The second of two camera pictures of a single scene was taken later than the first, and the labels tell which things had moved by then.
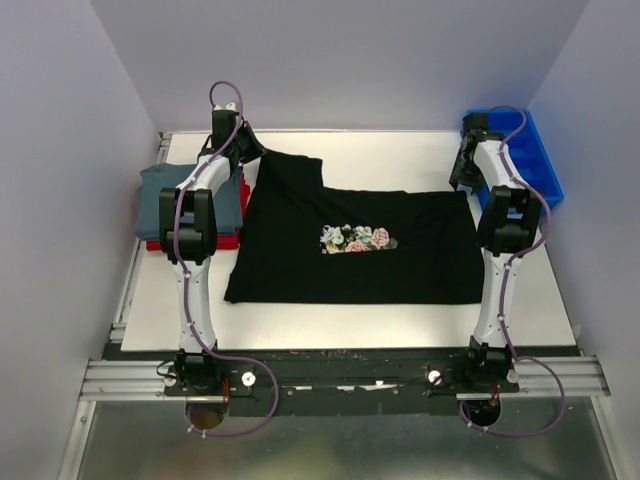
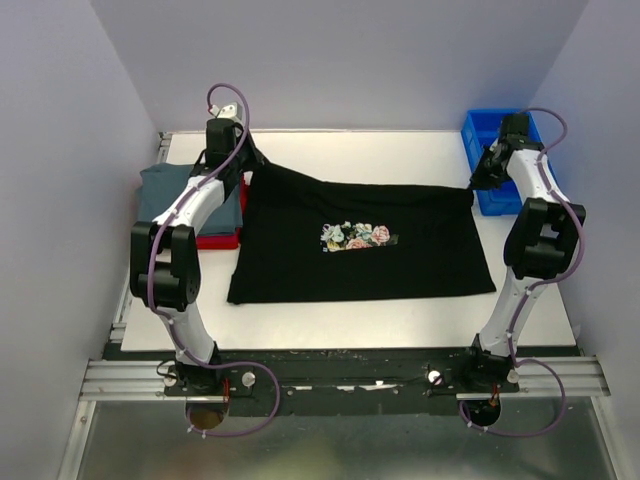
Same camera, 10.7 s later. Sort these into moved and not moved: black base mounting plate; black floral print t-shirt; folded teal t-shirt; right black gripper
Moved: black floral print t-shirt; right black gripper
Not moved: folded teal t-shirt; black base mounting plate
